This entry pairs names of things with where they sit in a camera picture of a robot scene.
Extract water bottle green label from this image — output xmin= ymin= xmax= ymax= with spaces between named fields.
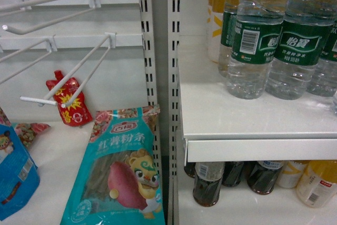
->
xmin=226 ymin=0 xmax=288 ymax=100

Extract white metal shelf board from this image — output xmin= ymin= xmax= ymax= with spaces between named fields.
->
xmin=177 ymin=35 xmax=337 ymax=164

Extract white slotted shelf upright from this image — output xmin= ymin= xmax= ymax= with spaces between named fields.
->
xmin=136 ymin=0 xmax=162 ymax=157
xmin=167 ymin=0 xmax=181 ymax=224

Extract white lower shelf board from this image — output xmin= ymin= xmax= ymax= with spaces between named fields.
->
xmin=174 ymin=177 xmax=336 ymax=224

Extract water bottle red players label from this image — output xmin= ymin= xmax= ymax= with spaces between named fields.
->
xmin=306 ymin=22 xmax=336 ymax=97

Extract water bottle barcode label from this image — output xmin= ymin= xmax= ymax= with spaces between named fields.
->
xmin=265 ymin=0 xmax=336 ymax=100

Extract white display hook lower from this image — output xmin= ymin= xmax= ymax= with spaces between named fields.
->
xmin=19 ymin=32 xmax=117 ymax=109

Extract white display hook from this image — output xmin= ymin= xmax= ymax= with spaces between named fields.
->
xmin=19 ymin=32 xmax=117 ymax=109
xmin=1 ymin=0 xmax=101 ymax=35

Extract dark tea bottle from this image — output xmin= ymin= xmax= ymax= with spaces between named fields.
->
xmin=247 ymin=160 xmax=285 ymax=195
xmin=193 ymin=162 xmax=225 ymax=207

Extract red sauce pouch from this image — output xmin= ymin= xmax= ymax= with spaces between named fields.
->
xmin=45 ymin=70 xmax=93 ymax=128

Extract teal sweet potato noodle bag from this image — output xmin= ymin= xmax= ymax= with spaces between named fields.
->
xmin=61 ymin=105 xmax=165 ymax=224

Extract dark tea bottle left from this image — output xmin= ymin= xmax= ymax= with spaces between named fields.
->
xmin=247 ymin=160 xmax=285 ymax=195

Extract white display hook upper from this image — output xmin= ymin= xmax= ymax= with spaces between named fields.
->
xmin=1 ymin=0 xmax=101 ymax=35

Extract blue snack bag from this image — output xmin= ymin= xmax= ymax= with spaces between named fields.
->
xmin=1 ymin=111 xmax=40 ymax=220

